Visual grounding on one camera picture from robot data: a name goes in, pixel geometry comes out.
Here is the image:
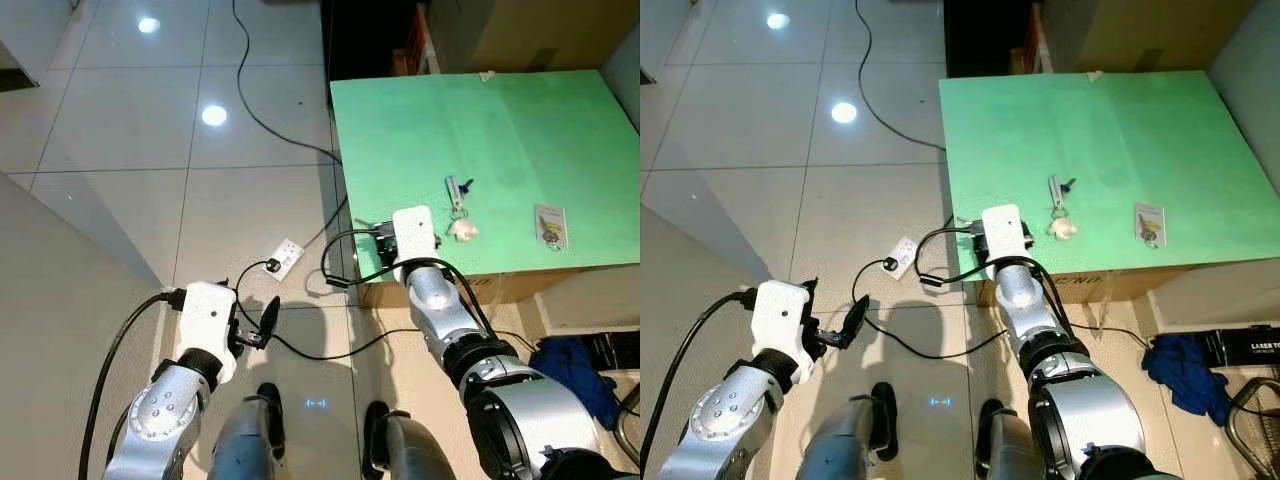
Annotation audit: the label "white power strip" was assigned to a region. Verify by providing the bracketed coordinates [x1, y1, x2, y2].
[888, 235, 921, 279]
[265, 238, 306, 281]

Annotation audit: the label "grey robot right leg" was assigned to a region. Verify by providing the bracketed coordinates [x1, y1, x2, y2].
[363, 402, 456, 480]
[978, 400, 1051, 480]

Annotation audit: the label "black plug with cable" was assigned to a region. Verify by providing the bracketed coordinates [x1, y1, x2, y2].
[235, 258, 421, 361]
[852, 256, 1011, 361]

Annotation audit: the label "key with card tag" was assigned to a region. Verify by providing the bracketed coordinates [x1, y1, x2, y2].
[533, 203, 569, 251]
[1133, 202, 1169, 249]

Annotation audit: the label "green table cover sheet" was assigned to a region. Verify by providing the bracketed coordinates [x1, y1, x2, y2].
[330, 70, 641, 281]
[938, 70, 1280, 276]

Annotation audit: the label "blue cloth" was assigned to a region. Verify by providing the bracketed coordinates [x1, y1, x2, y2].
[530, 337, 621, 431]
[1143, 333, 1233, 426]

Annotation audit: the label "long black floor cable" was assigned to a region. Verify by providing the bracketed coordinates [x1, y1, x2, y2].
[232, 0, 346, 166]
[853, 0, 946, 153]

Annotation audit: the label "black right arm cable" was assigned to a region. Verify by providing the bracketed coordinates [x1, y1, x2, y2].
[322, 228, 501, 341]
[915, 228, 1079, 341]

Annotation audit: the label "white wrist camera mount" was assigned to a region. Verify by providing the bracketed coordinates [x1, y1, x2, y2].
[392, 205, 441, 266]
[750, 280, 813, 386]
[980, 203, 1034, 263]
[175, 282, 238, 386]

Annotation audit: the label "large plain cardboard box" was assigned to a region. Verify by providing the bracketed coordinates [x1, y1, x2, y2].
[430, 0, 641, 73]
[1040, 0, 1251, 73]

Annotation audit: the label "black furniture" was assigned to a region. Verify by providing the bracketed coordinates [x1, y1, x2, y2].
[943, 0, 1043, 78]
[320, 0, 431, 83]

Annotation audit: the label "brown printed cardboard box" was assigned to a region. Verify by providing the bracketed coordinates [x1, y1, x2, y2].
[360, 262, 641, 311]
[975, 262, 1280, 306]

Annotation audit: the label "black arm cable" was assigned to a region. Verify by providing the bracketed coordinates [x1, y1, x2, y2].
[915, 228, 1079, 341]
[78, 288, 186, 480]
[640, 288, 753, 473]
[322, 228, 501, 341]

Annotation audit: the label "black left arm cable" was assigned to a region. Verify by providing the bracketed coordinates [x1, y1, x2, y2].
[78, 288, 186, 480]
[640, 288, 753, 473]

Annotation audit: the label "grey robot leg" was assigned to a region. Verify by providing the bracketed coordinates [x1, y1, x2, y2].
[210, 383, 288, 480]
[800, 382, 898, 480]
[363, 402, 456, 480]
[978, 400, 1051, 480]

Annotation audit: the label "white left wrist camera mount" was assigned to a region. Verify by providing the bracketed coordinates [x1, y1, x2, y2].
[750, 280, 813, 386]
[175, 282, 238, 386]

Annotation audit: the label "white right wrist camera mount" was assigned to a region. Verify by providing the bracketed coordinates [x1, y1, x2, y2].
[392, 205, 441, 266]
[980, 203, 1034, 263]

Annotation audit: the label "grey robot left leg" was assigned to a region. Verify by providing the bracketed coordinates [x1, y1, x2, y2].
[210, 383, 288, 480]
[800, 382, 898, 480]

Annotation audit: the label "keys with white charm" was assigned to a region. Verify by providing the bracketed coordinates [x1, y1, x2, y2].
[1045, 175, 1081, 243]
[443, 175, 481, 244]

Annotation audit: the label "black printed box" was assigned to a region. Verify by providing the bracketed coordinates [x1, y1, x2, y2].
[1200, 325, 1280, 368]
[590, 330, 641, 371]

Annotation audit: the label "black wire basket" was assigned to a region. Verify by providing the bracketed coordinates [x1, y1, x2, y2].
[1225, 378, 1280, 480]
[613, 385, 641, 446]

